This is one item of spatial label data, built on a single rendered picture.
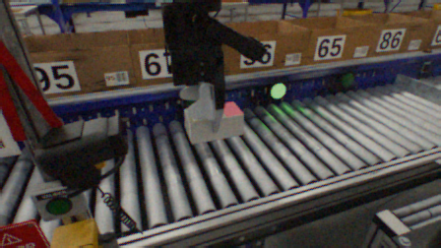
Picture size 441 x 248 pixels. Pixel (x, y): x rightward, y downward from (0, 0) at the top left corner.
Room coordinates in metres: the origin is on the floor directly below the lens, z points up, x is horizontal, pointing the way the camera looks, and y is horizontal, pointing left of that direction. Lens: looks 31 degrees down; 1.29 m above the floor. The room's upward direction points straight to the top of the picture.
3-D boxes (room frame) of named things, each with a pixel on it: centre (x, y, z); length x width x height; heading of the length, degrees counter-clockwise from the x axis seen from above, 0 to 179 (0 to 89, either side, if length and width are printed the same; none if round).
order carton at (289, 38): (1.27, -0.17, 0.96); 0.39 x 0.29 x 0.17; 110
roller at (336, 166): (0.84, -0.31, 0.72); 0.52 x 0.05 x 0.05; 20
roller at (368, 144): (0.91, -0.50, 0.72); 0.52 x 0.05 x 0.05; 20
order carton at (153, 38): (1.14, 0.20, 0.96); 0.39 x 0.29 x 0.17; 110
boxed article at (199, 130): (0.42, 0.01, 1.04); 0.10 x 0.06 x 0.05; 108
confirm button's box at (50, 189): (0.31, 0.27, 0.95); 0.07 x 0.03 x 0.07; 110
